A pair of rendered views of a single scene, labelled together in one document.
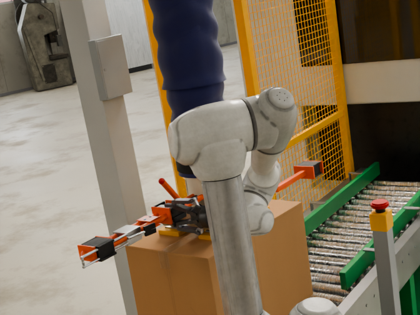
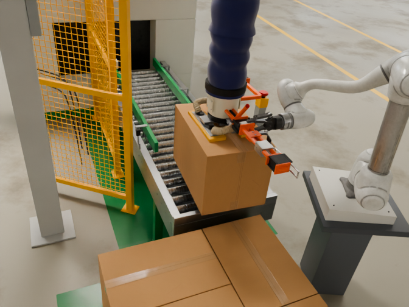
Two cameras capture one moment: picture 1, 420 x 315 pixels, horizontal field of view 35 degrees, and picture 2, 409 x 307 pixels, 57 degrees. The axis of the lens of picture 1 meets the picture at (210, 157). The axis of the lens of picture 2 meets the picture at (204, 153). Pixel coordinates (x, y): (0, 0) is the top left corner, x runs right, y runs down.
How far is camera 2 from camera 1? 2.44 m
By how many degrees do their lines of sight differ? 60
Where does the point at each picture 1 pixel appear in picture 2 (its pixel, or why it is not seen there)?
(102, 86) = (36, 22)
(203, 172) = not seen: outside the picture
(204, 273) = not seen: hidden behind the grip
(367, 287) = not seen: hidden behind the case
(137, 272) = (213, 172)
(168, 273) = (241, 164)
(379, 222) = (265, 103)
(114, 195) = (36, 122)
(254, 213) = (311, 114)
